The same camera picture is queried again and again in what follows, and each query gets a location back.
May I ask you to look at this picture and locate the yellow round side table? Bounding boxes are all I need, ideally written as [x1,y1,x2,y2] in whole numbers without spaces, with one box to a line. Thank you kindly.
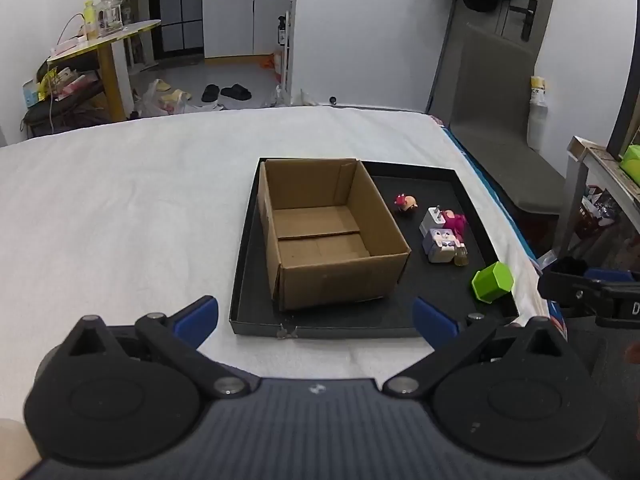
[46,20,163,123]

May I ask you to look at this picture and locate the white bottle yellow label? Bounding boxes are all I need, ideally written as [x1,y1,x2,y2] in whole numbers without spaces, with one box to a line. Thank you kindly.
[527,76,549,153]

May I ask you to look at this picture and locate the black door handle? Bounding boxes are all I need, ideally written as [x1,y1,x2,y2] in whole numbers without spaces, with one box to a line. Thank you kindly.
[509,0,539,42]

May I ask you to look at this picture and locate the white plastic bag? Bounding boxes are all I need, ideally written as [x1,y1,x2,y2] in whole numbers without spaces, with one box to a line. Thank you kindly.
[135,80,226,117]

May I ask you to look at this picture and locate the rabbit cube toy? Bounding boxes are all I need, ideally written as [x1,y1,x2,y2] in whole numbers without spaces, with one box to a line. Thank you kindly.
[421,228,462,264]

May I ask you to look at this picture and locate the brown cardboard box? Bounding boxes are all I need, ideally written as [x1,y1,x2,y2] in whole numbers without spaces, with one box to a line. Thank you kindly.
[257,157,412,312]

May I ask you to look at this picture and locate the black framed glass door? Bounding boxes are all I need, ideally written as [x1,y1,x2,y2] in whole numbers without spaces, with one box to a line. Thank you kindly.
[148,0,205,57]

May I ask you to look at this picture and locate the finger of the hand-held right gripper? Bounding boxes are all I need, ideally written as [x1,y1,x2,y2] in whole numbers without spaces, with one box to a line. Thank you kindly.
[537,271,618,318]
[550,256,636,283]

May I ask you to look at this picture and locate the green hexagonal cup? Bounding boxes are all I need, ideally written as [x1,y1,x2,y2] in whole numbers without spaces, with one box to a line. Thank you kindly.
[471,261,516,304]

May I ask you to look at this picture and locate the green box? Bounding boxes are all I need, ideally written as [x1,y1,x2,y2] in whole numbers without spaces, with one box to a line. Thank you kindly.
[620,145,640,183]

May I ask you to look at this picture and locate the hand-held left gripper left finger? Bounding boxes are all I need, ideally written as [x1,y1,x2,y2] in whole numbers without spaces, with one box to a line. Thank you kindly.
[47,295,261,401]

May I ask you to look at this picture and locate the metal storage shelf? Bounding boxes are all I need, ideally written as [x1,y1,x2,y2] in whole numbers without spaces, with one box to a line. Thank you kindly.
[555,135,640,261]

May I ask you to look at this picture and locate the clear glass jar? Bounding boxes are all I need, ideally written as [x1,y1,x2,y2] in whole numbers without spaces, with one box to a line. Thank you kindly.
[96,0,125,36]

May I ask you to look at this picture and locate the person's left hand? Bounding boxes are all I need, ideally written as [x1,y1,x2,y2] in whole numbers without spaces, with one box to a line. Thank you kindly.
[0,417,41,480]

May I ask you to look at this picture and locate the pink toy figure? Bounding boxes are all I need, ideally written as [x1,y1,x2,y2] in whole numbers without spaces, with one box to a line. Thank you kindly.
[442,211,468,238]

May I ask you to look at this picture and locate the yellow plastic bottle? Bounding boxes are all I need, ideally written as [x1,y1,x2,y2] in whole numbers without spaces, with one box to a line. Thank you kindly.
[82,1,99,40]

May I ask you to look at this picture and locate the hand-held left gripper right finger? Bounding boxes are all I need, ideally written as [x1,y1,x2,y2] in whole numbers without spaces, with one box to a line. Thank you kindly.
[382,296,592,401]

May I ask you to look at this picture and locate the white kitchen cabinet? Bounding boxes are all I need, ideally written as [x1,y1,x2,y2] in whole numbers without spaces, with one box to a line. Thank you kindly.
[202,0,293,59]

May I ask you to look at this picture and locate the white charger plug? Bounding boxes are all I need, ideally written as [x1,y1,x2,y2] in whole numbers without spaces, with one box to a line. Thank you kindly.
[419,205,446,236]

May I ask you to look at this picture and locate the black shallow tray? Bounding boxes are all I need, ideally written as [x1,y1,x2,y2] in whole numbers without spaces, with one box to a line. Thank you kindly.
[229,156,521,339]

